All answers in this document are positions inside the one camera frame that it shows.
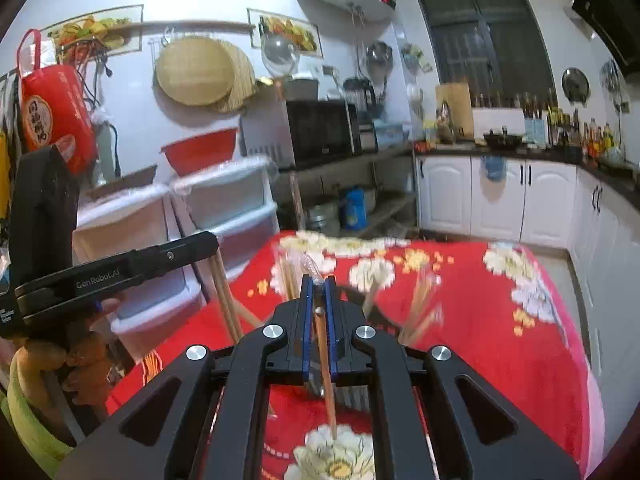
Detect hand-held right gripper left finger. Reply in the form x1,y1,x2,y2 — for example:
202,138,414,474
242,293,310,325
55,275,316,480

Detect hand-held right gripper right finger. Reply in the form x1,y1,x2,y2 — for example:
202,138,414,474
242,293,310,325
324,275,583,480

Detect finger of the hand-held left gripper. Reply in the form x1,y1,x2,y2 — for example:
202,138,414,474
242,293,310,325
165,231,220,273

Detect brown wooden chopstick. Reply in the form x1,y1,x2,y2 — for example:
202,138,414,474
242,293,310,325
222,280,263,333
212,250,246,346
312,308,340,441

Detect person's left forearm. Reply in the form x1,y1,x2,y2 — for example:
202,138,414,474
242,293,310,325
0,360,76,466

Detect person's left hand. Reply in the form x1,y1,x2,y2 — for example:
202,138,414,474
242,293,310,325
12,327,123,411

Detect white plastic drawer unit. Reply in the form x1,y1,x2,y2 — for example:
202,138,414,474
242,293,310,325
170,157,281,271
72,182,206,346

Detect brown cardboard tray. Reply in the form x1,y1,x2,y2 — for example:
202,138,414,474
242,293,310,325
87,165,160,200

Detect steel stockpot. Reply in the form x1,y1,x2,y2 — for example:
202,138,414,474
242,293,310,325
306,205,341,233

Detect red plastic basin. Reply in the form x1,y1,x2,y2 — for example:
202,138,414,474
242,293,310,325
160,127,240,177

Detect red hanging bag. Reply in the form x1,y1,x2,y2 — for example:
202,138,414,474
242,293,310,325
17,29,98,176

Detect blue detergent bottle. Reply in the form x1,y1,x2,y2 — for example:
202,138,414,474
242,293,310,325
340,187,368,231

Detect red floral tablecloth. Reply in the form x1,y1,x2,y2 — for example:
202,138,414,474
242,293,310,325
107,230,586,480

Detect white base cabinets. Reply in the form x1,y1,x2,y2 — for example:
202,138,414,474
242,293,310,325
415,152,640,411

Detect steel kitchen rack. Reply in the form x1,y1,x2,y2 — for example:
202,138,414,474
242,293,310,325
277,145,421,241

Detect microwave oven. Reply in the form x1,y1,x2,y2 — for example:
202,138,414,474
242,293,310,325
240,99,363,170

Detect round bamboo tray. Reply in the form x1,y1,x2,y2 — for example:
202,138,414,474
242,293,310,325
215,40,258,114
155,37,236,107

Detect steel basin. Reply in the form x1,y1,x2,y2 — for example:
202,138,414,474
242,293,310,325
282,77,321,102

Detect light blue storage box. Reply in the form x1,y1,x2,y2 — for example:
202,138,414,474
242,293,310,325
372,120,407,148

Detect glass pot lid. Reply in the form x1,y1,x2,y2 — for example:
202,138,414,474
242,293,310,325
261,32,301,78

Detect black blender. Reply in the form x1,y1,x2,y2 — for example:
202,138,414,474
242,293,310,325
344,77,377,116

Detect blue hanging cloth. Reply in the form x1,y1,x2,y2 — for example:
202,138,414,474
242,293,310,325
481,155,507,182

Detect long wooden rolling pin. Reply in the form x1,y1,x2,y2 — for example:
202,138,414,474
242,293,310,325
117,19,256,28

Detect wooden cutting board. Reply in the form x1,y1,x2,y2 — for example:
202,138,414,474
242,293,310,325
435,82,475,141

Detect black wok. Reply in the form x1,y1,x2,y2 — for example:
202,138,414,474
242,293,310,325
482,130,526,150

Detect hanging steel pots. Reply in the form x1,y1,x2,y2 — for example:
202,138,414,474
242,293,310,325
365,40,393,81

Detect black kitchen countertop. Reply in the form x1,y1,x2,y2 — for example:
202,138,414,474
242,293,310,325
415,140,640,206

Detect row of dark jars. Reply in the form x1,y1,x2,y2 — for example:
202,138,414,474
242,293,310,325
472,92,523,108

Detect light blue knife holder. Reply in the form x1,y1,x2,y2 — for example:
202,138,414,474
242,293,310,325
524,117,548,147

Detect pink cloth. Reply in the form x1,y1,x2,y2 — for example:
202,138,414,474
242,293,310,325
530,247,608,466

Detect row of seasoning bottles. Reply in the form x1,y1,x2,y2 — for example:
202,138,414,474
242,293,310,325
547,105,616,158

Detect dark framed window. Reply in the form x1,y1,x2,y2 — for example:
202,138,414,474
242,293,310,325
411,0,558,108

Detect hanging steel pot lid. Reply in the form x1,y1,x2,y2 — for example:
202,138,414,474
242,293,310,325
561,67,592,103

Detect hanging metal strainer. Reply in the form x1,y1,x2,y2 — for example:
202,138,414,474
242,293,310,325
600,57,622,96

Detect black range hood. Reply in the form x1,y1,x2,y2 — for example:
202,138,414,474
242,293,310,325
571,0,640,73

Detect fruit wall poster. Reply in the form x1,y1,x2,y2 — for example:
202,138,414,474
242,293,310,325
247,7,321,56
47,4,144,56

